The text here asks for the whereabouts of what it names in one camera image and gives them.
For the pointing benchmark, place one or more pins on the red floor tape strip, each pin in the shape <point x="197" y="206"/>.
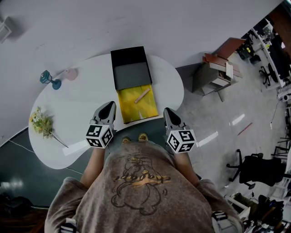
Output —
<point x="245" y="129"/>

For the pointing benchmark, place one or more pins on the grey side cabinet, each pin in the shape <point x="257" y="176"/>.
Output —
<point x="207" y="82"/>

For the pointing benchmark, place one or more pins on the person's left shoe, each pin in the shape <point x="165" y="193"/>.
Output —
<point x="126" y="140"/>

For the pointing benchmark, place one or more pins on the brown board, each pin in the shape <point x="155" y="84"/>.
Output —
<point x="232" y="46"/>

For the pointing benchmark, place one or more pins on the black bag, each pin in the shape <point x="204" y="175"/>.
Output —
<point x="16" y="204"/>

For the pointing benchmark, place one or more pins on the black office chair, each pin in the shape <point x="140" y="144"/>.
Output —
<point x="261" y="170"/>

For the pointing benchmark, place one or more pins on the person's right shoe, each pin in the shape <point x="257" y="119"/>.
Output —
<point x="143" y="137"/>

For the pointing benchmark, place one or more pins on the small wooden stick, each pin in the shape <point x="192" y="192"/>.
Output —
<point x="142" y="95"/>

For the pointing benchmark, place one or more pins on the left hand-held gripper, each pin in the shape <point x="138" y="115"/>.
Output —
<point x="100" y="136"/>

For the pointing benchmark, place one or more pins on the black box with lid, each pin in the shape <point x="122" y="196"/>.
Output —
<point x="131" y="75"/>

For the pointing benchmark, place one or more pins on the teal lantern ornament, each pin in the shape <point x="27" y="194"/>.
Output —
<point x="45" y="77"/>

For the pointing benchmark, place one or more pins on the person's right forearm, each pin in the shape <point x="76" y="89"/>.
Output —
<point x="185" y="168"/>

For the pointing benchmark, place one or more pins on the person's brown printed shirt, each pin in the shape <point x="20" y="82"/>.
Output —
<point x="141" y="200"/>

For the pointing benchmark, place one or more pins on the person's shoe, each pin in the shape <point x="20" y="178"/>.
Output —
<point x="126" y="140"/>
<point x="143" y="137"/>

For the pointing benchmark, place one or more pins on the yellow flower bouquet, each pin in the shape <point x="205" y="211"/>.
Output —
<point x="42" y="124"/>

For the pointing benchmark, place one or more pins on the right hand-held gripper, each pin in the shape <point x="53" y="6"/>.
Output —
<point x="182" y="141"/>

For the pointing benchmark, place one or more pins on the long white office desk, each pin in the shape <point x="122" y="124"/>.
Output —
<point x="272" y="66"/>

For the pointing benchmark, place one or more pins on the person's left forearm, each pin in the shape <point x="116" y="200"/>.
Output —
<point x="95" y="166"/>

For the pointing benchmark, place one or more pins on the white curved desk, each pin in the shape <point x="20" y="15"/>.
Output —
<point x="79" y="102"/>

